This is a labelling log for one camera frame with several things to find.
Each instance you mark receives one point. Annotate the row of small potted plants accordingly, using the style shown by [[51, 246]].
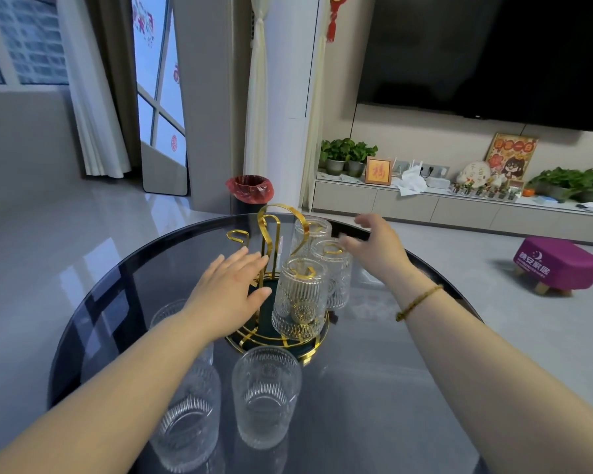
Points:
[[484, 190]]

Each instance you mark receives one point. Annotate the white router with antennas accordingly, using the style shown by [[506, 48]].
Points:
[[417, 167]]

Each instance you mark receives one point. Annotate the purple upholstered stool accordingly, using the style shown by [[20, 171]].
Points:
[[561, 264]]

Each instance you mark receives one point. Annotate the round dark glass table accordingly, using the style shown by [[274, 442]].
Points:
[[375, 389]]

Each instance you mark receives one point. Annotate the beige low media cabinet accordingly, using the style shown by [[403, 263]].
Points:
[[464, 212]]

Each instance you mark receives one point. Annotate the person's left hand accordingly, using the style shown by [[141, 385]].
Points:
[[222, 296]]

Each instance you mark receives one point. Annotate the white standing air conditioner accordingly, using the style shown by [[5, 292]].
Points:
[[289, 93]]

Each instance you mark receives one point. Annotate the round white decorated plaque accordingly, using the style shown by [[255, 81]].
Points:
[[474, 173]]

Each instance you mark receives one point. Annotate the black bin with red bag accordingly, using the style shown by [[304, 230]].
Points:
[[251, 189]]

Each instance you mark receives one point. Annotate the black wall television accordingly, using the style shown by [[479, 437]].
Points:
[[474, 54]]

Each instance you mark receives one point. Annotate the large window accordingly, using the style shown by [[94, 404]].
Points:
[[24, 39]]

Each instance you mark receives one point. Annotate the red hanging ornament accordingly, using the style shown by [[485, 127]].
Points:
[[333, 14]]

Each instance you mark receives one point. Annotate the white window curtain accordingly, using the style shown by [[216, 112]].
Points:
[[91, 93]]

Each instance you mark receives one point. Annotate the grey wall outlet strip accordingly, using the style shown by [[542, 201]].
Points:
[[441, 169]]

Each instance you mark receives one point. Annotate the person's left forearm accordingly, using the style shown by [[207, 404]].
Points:
[[104, 404]]

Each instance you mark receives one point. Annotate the small white box device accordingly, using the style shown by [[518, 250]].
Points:
[[438, 182]]

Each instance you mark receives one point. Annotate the standing floor mirror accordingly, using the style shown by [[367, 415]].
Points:
[[163, 93]]

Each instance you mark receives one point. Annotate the crumpled white tissue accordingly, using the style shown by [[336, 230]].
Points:
[[411, 184]]

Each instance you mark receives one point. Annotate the person's right hand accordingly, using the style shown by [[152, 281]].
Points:
[[380, 256]]

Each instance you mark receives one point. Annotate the large leafy green plant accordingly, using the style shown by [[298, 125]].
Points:
[[573, 182]]

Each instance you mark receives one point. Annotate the small orange framed picture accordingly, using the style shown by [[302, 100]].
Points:
[[378, 171]]

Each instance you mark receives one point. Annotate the gold metal cup rack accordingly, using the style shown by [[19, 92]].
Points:
[[262, 340]]

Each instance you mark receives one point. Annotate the brown window curtain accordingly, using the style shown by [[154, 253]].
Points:
[[113, 54]]

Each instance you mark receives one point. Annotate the cream tied curtain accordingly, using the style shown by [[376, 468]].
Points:
[[314, 133], [257, 93]]

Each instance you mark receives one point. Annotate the colourful cartoon poster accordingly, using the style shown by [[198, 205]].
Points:
[[511, 155]]

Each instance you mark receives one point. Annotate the person's right forearm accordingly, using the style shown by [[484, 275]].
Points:
[[499, 370]]

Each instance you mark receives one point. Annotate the clear embossed drinking glass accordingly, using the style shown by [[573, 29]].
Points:
[[165, 313], [312, 234], [266, 399], [337, 281], [188, 419], [299, 301]]

